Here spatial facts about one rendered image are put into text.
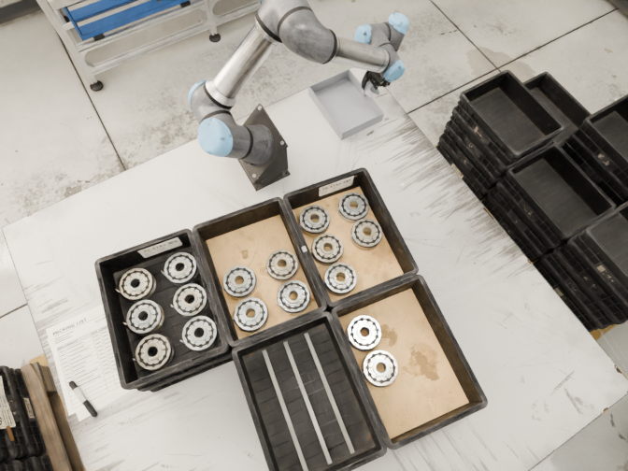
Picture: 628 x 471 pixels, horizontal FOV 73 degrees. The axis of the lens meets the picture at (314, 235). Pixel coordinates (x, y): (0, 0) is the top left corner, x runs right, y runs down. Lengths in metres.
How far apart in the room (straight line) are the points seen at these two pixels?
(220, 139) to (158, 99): 1.58
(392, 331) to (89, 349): 0.99
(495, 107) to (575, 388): 1.32
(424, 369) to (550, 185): 1.29
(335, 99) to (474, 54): 1.58
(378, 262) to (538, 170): 1.18
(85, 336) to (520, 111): 2.10
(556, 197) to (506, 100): 0.53
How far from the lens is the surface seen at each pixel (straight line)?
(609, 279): 2.10
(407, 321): 1.37
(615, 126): 2.55
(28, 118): 3.20
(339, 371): 1.32
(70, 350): 1.64
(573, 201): 2.35
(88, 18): 2.88
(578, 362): 1.70
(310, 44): 1.26
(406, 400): 1.34
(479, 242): 1.67
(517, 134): 2.27
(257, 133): 1.51
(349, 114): 1.84
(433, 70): 3.09
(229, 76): 1.44
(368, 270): 1.39
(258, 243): 1.41
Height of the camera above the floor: 2.13
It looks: 67 degrees down
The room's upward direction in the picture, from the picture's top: 3 degrees clockwise
